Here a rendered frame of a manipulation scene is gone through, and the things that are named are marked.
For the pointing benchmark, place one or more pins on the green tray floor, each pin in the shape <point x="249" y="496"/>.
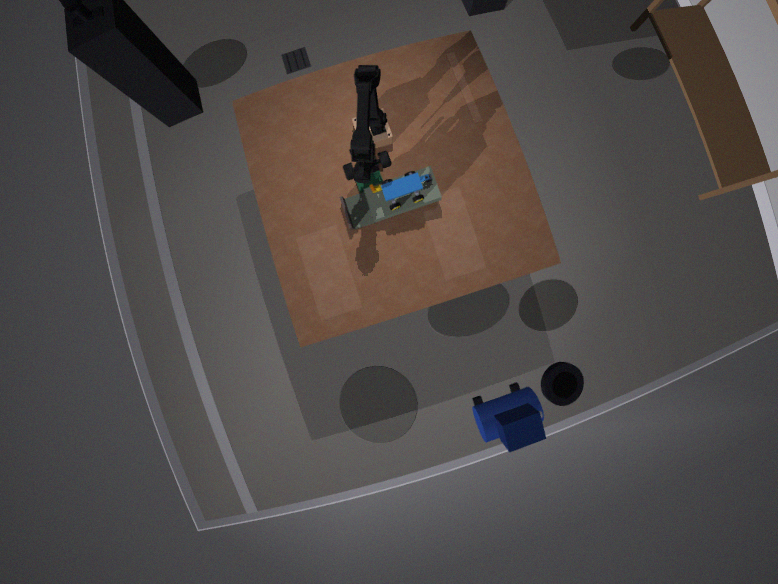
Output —
<point x="375" y="179"/>

